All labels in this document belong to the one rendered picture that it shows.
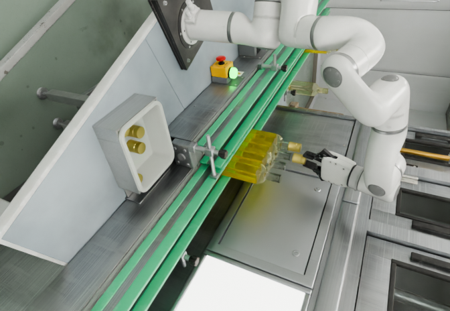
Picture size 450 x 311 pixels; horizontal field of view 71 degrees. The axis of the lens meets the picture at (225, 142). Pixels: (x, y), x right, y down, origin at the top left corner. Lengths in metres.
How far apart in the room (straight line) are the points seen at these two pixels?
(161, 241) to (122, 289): 0.15
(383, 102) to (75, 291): 0.82
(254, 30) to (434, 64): 6.39
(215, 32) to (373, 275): 0.86
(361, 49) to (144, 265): 0.73
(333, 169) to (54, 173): 0.80
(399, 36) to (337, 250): 6.17
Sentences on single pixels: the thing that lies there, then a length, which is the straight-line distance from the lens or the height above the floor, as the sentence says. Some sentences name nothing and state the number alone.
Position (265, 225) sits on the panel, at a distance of 1.10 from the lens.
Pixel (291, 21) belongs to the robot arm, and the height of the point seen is 1.14.
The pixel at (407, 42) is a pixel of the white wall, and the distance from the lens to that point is 7.05.
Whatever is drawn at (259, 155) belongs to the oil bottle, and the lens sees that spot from 1.11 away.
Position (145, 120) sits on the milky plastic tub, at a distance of 0.97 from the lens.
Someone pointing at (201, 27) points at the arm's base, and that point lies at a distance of 1.05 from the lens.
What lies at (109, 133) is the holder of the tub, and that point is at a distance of 0.83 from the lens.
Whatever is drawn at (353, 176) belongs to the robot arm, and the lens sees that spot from 1.06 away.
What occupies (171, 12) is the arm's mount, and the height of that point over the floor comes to 0.78.
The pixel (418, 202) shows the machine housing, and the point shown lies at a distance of 1.34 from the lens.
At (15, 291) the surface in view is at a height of 0.48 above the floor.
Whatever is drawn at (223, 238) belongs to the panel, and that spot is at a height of 1.02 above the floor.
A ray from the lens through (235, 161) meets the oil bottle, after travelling 1.10.
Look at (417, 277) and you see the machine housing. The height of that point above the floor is 1.58.
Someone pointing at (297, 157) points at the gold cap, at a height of 1.17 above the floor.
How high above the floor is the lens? 1.38
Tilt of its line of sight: 24 degrees down
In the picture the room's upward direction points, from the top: 102 degrees clockwise
